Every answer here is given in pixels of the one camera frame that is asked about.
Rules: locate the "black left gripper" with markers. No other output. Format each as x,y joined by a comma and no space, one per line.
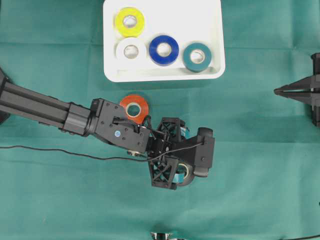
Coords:
166,170

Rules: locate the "teal tape roll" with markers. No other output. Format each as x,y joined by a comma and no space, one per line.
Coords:
197,57

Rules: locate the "blue tape roll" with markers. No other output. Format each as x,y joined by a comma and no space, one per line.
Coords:
163,50

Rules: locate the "white tape roll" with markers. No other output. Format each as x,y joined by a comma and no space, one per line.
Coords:
131,49

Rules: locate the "yellow tape roll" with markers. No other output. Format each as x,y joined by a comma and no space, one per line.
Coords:
130,22

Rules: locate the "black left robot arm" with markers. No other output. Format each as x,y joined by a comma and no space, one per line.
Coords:
109,123

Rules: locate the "black tape roll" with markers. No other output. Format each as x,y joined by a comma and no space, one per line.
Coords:
183,175

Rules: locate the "red tape roll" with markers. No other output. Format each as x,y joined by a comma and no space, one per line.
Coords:
138,101

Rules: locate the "white plastic case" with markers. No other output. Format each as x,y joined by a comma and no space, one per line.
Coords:
187,21

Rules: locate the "metal clamp at table edge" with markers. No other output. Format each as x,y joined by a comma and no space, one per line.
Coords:
161,235

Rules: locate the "green table cloth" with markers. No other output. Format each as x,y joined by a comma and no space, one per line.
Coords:
265,179

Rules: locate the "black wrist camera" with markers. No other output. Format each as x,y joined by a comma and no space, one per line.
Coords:
197,152

